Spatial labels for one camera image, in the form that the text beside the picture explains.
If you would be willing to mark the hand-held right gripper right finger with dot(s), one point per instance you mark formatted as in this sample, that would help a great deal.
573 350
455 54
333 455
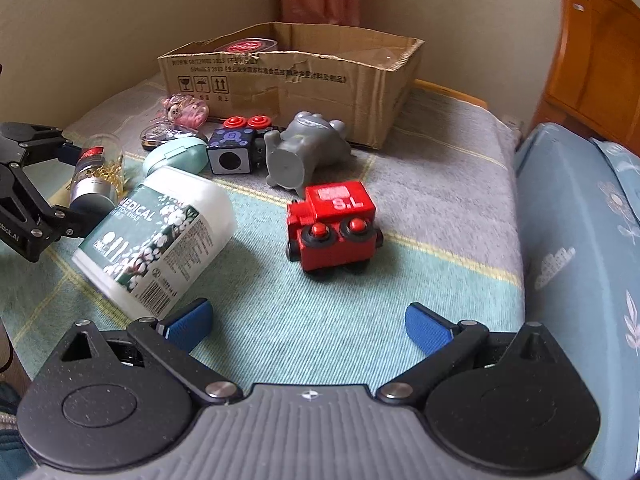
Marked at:
427 330

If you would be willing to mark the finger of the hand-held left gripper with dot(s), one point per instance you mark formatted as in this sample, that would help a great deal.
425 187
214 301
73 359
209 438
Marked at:
60 222
69 153

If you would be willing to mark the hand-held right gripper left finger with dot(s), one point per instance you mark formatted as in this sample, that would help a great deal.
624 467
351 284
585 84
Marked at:
189 324

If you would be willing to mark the glass bottle of gold pins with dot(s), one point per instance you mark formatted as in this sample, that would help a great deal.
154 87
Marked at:
95 180

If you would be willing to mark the white cotton swab container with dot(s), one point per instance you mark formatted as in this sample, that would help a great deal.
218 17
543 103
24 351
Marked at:
150 240

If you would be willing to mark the clear correction tape dispenser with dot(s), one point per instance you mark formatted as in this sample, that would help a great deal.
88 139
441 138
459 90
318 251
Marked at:
165 135

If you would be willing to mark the pink clear plastic toy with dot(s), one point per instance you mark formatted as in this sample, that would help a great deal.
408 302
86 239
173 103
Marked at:
187 112

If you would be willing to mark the grey animal toy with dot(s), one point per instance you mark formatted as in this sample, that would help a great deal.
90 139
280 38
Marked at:
300 150

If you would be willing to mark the cardboard box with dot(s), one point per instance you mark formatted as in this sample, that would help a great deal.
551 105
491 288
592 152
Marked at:
300 95

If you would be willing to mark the mint green oval case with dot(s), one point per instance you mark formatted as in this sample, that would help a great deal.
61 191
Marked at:
172 156

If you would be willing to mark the plaid grey green blanket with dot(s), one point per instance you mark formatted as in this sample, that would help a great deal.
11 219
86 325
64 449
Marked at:
325 300

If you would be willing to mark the black cube toy red buttons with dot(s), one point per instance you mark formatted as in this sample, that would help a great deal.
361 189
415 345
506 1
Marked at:
230 152

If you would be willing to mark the blue floral quilt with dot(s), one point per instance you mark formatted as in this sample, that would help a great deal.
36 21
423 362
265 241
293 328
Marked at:
575 240

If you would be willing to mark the dark clothing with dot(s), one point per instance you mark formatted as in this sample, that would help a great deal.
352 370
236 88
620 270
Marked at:
7 425

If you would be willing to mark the clear round container red lid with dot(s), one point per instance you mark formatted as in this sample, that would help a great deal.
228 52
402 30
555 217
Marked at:
247 45

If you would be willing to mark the blue floral pillow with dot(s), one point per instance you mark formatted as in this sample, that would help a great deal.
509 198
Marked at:
625 157

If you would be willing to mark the wooden headboard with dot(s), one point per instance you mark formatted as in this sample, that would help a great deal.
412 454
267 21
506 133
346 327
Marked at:
600 60

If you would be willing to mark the wooden bed frame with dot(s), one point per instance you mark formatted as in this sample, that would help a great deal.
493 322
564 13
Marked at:
450 91

